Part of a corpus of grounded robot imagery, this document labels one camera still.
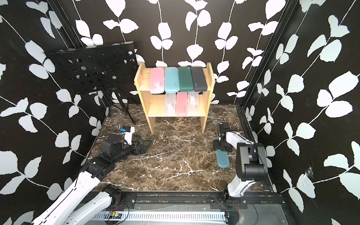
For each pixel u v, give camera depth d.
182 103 0.90
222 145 0.81
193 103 0.91
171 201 0.75
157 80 0.71
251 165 0.47
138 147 0.65
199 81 0.70
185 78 0.72
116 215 0.71
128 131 0.66
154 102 0.94
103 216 0.71
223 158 0.88
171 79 0.73
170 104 0.90
